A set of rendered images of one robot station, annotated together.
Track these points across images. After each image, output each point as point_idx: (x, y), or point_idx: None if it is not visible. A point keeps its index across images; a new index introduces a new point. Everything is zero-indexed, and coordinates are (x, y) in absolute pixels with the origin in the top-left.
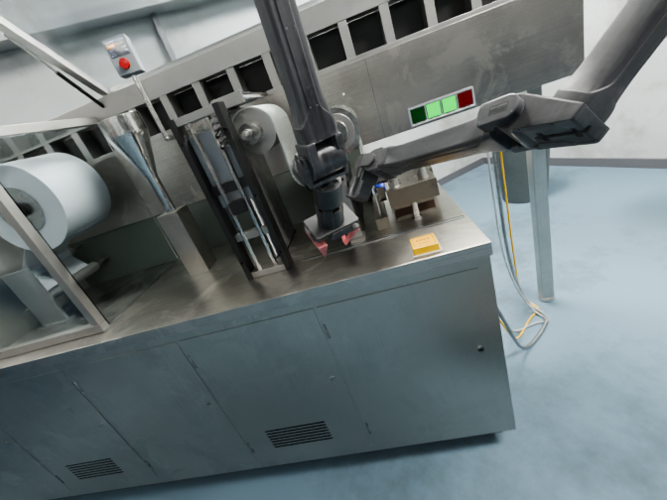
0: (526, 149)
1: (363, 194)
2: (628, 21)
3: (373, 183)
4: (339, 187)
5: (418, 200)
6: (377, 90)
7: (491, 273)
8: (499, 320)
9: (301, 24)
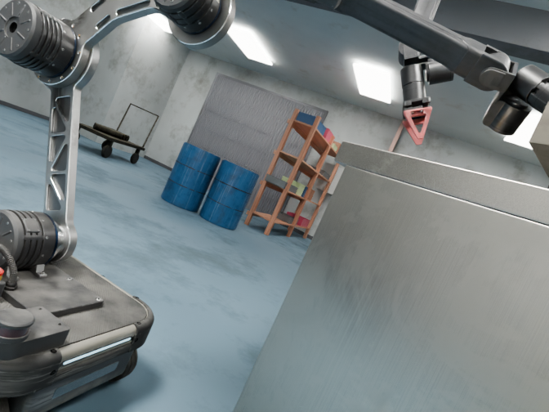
0: (323, 4)
1: (484, 114)
2: None
3: (493, 100)
4: (402, 69)
5: (538, 159)
6: None
7: (328, 204)
8: (287, 293)
9: None
